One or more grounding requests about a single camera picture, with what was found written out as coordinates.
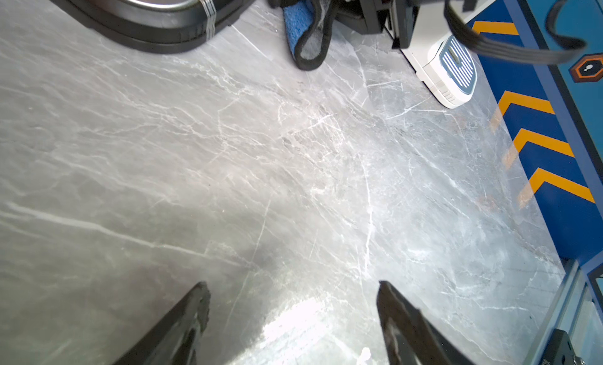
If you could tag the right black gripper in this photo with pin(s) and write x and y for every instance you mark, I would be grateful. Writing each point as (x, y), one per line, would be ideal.
(370, 17)

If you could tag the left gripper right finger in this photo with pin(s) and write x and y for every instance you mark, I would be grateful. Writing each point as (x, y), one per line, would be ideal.
(409, 337)

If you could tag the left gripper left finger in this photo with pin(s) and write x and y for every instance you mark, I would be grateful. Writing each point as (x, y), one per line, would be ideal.
(175, 338)

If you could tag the grey wiping cloth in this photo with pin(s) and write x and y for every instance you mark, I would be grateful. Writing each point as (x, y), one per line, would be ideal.
(308, 24)

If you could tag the black coffee machine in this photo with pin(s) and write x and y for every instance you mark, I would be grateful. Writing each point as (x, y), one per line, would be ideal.
(156, 26)

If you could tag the white coffee machine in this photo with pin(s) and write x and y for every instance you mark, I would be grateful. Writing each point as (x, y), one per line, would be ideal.
(440, 61)

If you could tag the aluminium front rail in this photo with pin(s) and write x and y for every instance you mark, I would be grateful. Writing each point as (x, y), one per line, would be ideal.
(571, 332)

